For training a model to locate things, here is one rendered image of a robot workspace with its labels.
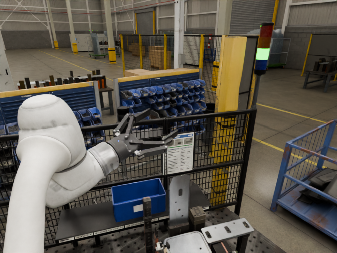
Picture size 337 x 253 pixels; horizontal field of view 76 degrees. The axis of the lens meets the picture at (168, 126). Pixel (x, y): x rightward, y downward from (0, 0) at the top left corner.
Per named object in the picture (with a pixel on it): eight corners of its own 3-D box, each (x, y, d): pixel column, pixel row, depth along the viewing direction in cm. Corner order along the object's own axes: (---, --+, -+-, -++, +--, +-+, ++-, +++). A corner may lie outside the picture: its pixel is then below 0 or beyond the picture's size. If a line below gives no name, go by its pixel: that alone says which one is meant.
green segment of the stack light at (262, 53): (270, 59, 131) (272, 48, 129) (260, 59, 129) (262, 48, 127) (263, 58, 137) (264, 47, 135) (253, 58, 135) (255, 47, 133)
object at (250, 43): (212, 157, 382) (223, 34, 303) (206, 154, 392) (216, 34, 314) (248, 142, 438) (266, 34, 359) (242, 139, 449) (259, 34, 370)
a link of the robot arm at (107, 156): (106, 182, 63) (122, 170, 66) (102, 164, 57) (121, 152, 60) (89, 162, 67) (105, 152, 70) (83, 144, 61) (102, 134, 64)
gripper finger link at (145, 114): (136, 123, 77) (134, 122, 77) (150, 115, 81) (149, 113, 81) (135, 117, 75) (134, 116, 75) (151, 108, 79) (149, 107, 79)
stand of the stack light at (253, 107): (260, 116, 146) (277, 21, 123) (251, 117, 144) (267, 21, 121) (254, 113, 152) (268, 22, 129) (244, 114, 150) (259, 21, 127)
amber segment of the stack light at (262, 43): (272, 48, 129) (274, 37, 126) (262, 48, 127) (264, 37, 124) (264, 47, 135) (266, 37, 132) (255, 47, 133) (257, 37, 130)
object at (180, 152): (193, 170, 150) (195, 130, 137) (161, 176, 144) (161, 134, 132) (192, 169, 151) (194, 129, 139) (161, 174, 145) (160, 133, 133)
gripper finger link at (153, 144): (129, 138, 67) (129, 142, 66) (165, 139, 68) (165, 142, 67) (130, 146, 70) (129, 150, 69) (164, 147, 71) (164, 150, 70)
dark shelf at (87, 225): (211, 209, 137) (211, 205, 136) (55, 245, 113) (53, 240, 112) (197, 186, 156) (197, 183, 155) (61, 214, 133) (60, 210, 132)
